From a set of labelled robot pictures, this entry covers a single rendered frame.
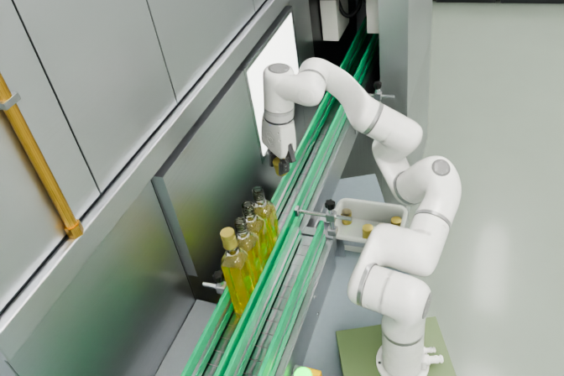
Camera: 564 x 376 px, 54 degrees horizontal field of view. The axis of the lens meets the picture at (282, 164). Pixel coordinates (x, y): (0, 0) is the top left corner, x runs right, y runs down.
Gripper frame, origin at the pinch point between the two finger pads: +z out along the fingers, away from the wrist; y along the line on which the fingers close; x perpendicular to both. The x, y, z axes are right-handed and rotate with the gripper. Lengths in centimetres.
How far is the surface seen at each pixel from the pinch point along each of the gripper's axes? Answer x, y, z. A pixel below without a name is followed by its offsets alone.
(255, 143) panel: 5.3, -21.3, 9.2
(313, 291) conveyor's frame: -4.7, 22.9, 26.6
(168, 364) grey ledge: -45, 18, 31
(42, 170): -57, 16, -36
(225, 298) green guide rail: -26.9, 15.4, 21.2
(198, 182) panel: -22.6, -2.5, -2.5
